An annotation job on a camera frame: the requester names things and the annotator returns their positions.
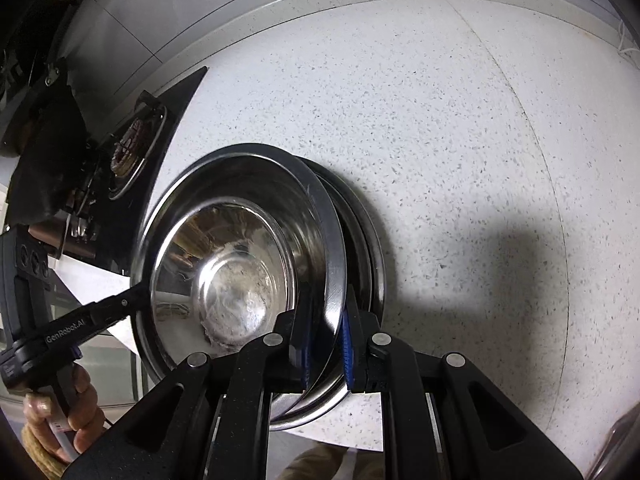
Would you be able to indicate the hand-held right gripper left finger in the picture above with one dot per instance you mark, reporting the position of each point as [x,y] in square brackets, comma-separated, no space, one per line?
[302,355]

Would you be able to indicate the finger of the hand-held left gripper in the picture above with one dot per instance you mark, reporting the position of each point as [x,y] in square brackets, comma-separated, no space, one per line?
[125,305]

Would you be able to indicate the dark cloth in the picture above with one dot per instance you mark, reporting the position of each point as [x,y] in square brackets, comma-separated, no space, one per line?
[50,160]

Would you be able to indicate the large steel plate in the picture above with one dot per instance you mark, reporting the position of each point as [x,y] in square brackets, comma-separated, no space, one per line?
[362,260]

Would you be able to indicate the person's leg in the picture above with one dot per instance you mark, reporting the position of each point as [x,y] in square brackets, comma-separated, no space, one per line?
[315,465]

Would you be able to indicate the black gas stove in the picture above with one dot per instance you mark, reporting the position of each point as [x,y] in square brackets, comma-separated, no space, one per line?
[165,125]

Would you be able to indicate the shiny metal object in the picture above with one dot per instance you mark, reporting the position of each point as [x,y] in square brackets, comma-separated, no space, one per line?
[612,450]

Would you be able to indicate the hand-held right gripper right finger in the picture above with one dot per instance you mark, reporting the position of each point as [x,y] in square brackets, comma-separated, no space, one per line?
[348,355]

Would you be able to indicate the large steel bowl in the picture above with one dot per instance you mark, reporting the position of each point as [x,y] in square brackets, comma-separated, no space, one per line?
[305,220]

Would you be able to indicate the person's left hand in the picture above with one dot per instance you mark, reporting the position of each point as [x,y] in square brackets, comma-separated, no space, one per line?
[87,410]

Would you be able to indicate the medium steel bowl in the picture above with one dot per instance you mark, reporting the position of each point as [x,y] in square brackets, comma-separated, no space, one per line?
[235,290]

